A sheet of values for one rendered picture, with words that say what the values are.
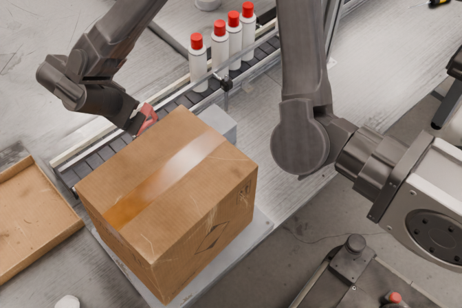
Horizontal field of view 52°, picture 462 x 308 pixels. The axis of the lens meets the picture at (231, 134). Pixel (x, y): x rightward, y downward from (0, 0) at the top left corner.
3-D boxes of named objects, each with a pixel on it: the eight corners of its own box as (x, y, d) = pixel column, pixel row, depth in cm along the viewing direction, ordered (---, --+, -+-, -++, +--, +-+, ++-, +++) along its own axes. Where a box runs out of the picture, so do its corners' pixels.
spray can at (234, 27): (233, 56, 151) (234, 5, 135) (244, 65, 149) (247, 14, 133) (221, 64, 149) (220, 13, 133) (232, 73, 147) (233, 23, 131)
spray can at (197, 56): (200, 78, 146) (197, 27, 129) (211, 87, 144) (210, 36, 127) (187, 86, 144) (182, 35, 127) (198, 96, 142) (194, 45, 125)
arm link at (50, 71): (84, 54, 78) (121, 56, 85) (41, 24, 82) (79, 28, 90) (63, 117, 82) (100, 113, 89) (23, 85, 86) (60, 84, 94)
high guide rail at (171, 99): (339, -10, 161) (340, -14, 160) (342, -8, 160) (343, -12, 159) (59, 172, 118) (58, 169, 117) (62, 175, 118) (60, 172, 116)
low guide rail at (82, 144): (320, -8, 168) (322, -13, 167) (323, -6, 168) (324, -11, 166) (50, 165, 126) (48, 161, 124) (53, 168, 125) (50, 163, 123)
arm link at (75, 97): (72, 117, 82) (87, 88, 81) (47, 97, 85) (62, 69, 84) (98, 120, 88) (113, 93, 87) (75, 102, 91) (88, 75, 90)
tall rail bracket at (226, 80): (217, 98, 148) (216, 60, 135) (233, 112, 145) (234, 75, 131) (209, 103, 147) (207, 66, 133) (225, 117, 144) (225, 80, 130)
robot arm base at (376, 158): (375, 226, 63) (402, 181, 53) (323, 191, 66) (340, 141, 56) (405, 183, 67) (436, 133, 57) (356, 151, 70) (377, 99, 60)
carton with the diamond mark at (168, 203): (188, 165, 131) (181, 102, 109) (253, 220, 122) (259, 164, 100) (100, 239, 118) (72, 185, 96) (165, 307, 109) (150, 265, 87)
